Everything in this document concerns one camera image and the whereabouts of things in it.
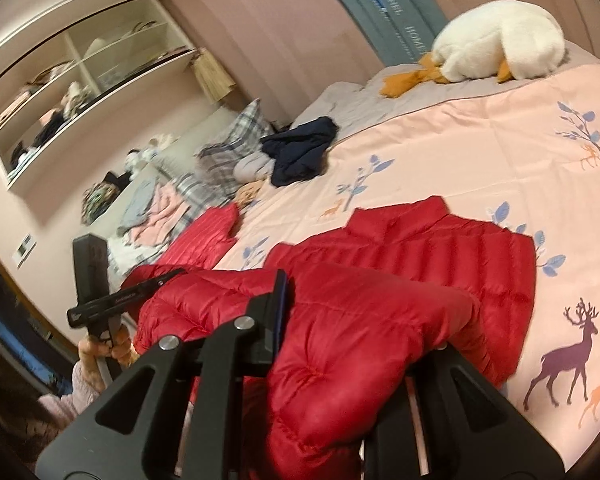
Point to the white wall switch panel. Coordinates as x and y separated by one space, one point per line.
24 247

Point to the person's left hand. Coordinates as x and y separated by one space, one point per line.
122 350

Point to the coral pink down jacket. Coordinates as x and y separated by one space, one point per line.
205 240

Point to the light blue garment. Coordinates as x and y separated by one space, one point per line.
137 202

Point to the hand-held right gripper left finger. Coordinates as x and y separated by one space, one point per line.
280 300

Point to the grey folded cloth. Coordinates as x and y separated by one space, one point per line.
252 167

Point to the blue-grey curtain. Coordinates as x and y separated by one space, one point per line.
375 5

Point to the pink garment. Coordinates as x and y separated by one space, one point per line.
160 215

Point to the small white plush toys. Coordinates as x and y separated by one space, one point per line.
147 152

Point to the white goose plush toy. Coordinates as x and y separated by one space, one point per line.
500 40

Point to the navy blue jacket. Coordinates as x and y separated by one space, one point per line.
300 150

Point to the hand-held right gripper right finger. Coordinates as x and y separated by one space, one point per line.
430 385

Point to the white wall shelf unit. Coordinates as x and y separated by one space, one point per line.
80 85

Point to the patterned bag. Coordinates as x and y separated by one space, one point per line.
100 204

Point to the large plaid pillow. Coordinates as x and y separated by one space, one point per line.
240 140

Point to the person's left forearm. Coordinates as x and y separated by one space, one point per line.
75 395

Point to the red down jacket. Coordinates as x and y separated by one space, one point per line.
380 285

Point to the pink deer printed blanket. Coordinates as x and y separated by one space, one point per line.
455 150

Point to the small orange doll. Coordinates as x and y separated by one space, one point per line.
250 194

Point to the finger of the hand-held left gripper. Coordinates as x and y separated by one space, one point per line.
162 277

